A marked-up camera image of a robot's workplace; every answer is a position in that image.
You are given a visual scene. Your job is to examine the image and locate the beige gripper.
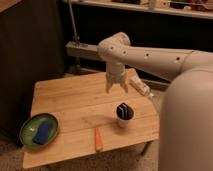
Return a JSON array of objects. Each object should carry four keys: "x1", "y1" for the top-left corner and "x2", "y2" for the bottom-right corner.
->
[{"x1": 105, "y1": 70, "x2": 128, "y2": 93}]

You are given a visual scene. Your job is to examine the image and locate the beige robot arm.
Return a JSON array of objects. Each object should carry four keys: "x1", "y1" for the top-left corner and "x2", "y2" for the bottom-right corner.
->
[{"x1": 98, "y1": 32, "x2": 213, "y2": 171}]

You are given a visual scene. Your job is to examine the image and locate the black object in cup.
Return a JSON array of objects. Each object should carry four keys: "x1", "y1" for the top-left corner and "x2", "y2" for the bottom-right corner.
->
[{"x1": 117, "y1": 103, "x2": 128, "y2": 120}]

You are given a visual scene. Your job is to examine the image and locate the white cup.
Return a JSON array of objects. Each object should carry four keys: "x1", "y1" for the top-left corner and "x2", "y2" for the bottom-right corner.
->
[{"x1": 116, "y1": 105, "x2": 134, "y2": 128}]

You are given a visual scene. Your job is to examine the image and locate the wooden table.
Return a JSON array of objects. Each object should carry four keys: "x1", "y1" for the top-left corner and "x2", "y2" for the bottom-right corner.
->
[{"x1": 23, "y1": 73, "x2": 159, "y2": 169}]

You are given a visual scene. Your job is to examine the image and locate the grey metal beam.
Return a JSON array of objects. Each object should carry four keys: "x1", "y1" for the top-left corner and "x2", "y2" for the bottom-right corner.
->
[{"x1": 66, "y1": 41, "x2": 101, "y2": 61}]

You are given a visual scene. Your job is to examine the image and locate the orange carrot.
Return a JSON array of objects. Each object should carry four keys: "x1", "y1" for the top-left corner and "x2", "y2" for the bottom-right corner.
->
[{"x1": 94, "y1": 127, "x2": 103, "y2": 152}]

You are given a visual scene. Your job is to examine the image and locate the metal pole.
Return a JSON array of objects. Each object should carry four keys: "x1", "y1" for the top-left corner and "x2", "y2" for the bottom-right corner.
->
[{"x1": 68, "y1": 0, "x2": 80, "y2": 46}]

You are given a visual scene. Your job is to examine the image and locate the blue sponge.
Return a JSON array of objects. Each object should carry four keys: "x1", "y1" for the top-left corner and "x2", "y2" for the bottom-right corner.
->
[{"x1": 33, "y1": 122, "x2": 52, "y2": 145}]

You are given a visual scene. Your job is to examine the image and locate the green ceramic plate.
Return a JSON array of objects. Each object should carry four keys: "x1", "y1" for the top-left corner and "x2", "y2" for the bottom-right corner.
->
[{"x1": 19, "y1": 113, "x2": 59, "y2": 149}]

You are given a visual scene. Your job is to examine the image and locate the wooden shelf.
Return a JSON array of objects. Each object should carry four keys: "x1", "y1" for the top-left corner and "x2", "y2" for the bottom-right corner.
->
[{"x1": 62, "y1": 0, "x2": 213, "y2": 20}]

